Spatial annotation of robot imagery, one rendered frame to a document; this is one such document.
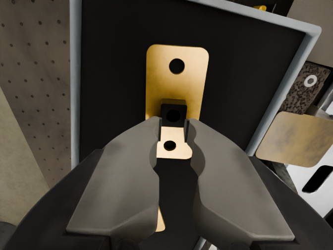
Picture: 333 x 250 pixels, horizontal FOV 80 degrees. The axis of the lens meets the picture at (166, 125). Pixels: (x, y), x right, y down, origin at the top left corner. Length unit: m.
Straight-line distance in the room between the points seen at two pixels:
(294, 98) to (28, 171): 2.04
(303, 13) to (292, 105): 0.09
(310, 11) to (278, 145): 0.15
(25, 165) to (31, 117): 1.31
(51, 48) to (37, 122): 0.26
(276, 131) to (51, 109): 0.65
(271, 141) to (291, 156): 0.04
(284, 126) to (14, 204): 2.44
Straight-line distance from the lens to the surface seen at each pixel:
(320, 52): 0.26
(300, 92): 0.24
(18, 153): 2.02
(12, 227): 2.78
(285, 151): 0.30
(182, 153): 0.16
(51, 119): 0.77
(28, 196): 2.35
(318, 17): 0.25
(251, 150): 0.17
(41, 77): 0.72
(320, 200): 0.56
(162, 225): 0.23
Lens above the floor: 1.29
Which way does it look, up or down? 60 degrees down
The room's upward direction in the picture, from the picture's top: 180 degrees counter-clockwise
